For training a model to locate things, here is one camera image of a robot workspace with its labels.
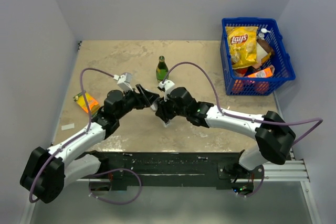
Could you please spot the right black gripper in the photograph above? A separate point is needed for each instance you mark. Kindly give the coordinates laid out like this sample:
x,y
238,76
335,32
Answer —
x,y
163,110

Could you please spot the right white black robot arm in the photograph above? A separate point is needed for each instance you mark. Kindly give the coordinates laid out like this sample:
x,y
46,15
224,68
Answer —
x,y
274,138

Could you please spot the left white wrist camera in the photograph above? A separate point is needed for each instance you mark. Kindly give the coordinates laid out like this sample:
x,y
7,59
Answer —
x,y
123,81

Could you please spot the green glass bottle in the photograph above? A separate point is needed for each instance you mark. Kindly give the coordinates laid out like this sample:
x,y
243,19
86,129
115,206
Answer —
x,y
162,69

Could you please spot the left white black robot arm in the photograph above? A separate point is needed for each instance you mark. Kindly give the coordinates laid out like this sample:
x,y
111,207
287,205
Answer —
x,y
44,174

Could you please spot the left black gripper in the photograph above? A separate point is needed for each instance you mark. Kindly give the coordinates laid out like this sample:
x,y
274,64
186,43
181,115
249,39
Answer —
x,y
142,102

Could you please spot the white cap bottle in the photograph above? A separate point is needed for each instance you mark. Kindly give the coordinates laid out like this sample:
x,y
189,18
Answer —
x,y
262,33

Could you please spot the brown white snack package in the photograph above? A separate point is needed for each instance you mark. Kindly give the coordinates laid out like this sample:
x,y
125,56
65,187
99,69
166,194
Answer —
x,y
264,51

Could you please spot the orange carton box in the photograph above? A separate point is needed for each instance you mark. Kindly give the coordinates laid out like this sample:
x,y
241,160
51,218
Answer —
x,y
263,73

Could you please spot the yellow chips bag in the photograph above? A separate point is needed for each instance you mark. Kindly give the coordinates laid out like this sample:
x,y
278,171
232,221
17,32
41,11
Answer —
x,y
242,45

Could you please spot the blue plastic basket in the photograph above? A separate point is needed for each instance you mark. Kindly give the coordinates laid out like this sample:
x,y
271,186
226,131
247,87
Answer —
x,y
236,82

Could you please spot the white battery cover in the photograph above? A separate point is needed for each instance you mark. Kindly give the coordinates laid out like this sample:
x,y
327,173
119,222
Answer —
x,y
67,127

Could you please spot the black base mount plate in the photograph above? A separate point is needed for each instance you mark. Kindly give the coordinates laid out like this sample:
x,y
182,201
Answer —
x,y
165,169

